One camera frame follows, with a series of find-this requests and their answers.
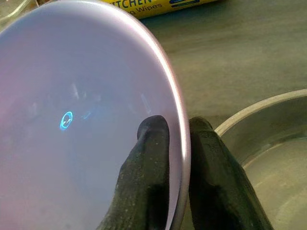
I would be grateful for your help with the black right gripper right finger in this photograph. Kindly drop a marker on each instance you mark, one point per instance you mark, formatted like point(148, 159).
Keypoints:
point(216, 187)

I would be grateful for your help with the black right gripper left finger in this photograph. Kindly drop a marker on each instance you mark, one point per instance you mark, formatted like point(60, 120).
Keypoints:
point(146, 182)

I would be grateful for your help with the purple plastic bowl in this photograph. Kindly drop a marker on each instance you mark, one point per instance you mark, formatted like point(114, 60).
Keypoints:
point(72, 72)

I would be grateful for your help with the shallow steel plate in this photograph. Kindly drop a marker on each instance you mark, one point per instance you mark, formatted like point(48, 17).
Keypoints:
point(275, 143)

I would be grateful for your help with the yellow kitchen wipes pack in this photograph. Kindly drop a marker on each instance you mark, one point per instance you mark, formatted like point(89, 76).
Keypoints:
point(148, 9)

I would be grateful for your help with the small steel bowl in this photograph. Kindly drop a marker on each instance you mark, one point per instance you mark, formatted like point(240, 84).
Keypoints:
point(12, 12)

